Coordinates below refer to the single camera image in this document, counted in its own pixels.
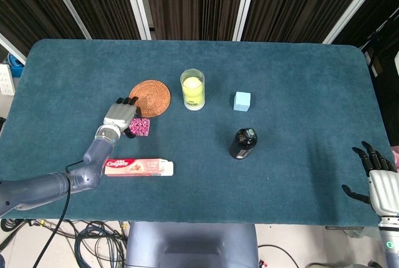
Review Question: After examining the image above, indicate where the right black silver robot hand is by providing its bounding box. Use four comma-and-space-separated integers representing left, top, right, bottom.
342, 141, 399, 218

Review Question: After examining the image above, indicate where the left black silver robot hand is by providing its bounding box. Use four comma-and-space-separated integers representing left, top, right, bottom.
102, 96, 143, 140

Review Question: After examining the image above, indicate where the pink patterned packet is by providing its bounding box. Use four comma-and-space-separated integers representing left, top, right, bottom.
130, 117, 151, 138

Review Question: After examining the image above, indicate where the round woven rattan coaster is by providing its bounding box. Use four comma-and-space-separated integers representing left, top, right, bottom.
129, 80, 172, 117

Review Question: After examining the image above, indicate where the red Colgate toothpaste box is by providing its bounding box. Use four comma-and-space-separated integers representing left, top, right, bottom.
104, 158, 175, 178

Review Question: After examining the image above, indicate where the clear plastic tennis ball tube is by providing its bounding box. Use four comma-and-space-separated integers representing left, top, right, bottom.
180, 69, 207, 111

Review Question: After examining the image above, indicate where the yellow tennis ball black print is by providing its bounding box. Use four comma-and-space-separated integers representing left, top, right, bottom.
183, 92, 206, 109

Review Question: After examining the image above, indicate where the plain yellow tennis ball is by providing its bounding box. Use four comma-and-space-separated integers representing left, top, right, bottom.
182, 76, 204, 93

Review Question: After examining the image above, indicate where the white power strip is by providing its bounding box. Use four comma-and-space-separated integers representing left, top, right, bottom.
0, 64, 16, 96

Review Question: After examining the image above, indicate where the small blue round object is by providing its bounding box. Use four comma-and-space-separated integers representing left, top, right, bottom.
7, 54, 25, 68

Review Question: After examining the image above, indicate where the light blue foam cube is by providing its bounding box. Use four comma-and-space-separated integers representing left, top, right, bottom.
233, 91, 252, 112

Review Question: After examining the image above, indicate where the dark brown liquid bottle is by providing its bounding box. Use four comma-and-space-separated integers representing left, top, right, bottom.
229, 127, 259, 160

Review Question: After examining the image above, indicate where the black metal stand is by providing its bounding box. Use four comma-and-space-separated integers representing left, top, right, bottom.
361, 21, 399, 79

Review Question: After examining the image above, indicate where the dark pleated curtain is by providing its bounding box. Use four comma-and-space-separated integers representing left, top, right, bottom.
0, 0, 399, 63

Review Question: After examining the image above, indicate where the blue-green velvet table cloth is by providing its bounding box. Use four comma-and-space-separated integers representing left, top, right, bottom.
0, 38, 394, 227

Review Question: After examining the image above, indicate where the blue-grey robot torso base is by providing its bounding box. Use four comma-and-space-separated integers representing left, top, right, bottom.
124, 221, 260, 268

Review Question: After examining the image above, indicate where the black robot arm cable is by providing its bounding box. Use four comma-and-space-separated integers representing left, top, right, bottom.
32, 161, 85, 268

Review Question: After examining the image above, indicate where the white frame post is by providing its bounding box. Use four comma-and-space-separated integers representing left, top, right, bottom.
233, 0, 260, 42
120, 0, 153, 41
43, 0, 92, 40
0, 32, 27, 65
322, 0, 391, 45

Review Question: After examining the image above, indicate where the black floor cable bundle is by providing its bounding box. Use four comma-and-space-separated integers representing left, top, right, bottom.
0, 218, 129, 268

